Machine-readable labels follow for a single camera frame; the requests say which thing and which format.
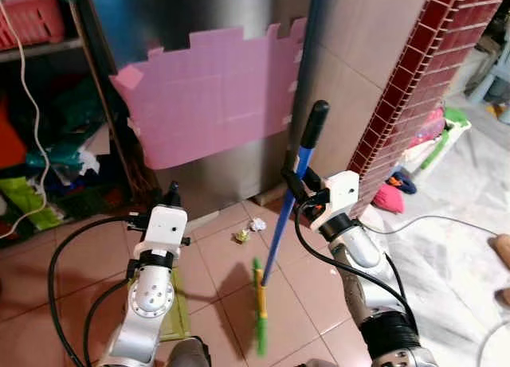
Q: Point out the white and green plastic toy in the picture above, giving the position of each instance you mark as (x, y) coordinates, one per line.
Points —
(450, 136)

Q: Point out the pink shoe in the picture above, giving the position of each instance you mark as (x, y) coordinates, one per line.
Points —
(388, 200)

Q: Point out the stainless steel fridge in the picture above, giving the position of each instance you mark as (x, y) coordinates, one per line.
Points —
(223, 184)

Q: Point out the red plastic basket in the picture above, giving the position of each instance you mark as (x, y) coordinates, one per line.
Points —
(32, 25)

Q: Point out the pink cloth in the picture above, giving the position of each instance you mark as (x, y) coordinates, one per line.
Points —
(429, 126)

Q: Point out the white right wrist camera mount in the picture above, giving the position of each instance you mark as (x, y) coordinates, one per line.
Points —
(341, 193)

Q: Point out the grey robot left leg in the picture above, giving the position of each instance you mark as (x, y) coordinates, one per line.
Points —
(187, 355)

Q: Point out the grey robot right leg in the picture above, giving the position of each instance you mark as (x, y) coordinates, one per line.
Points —
(320, 364)

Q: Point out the yellow green paper scrap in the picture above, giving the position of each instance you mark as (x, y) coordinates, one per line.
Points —
(241, 236)

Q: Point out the grey robot leg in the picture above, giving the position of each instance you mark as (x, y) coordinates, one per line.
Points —
(187, 355)
(320, 364)

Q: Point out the light blue plastic chair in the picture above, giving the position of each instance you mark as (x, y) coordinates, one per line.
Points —
(496, 76)

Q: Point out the curly haired small child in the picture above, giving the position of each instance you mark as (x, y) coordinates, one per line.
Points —
(502, 249)

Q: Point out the pink sheet on fridge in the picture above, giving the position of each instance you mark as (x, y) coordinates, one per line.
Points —
(215, 96)

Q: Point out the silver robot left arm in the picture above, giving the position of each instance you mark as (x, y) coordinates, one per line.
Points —
(151, 295)

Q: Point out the lime green bag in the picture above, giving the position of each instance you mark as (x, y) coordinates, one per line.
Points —
(28, 204)

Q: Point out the dark blue shoe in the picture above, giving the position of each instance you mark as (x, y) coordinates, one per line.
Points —
(404, 181)

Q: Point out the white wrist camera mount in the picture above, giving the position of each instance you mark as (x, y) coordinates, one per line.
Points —
(341, 193)
(163, 228)

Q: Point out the wooden shelf rack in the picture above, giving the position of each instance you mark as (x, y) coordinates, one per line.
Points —
(48, 48)

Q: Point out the dark green cloth pile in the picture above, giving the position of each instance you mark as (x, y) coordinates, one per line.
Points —
(76, 120)

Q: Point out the crumpled white paper scrap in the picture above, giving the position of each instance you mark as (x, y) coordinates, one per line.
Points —
(256, 224)

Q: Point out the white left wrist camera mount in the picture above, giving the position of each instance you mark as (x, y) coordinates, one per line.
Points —
(163, 228)

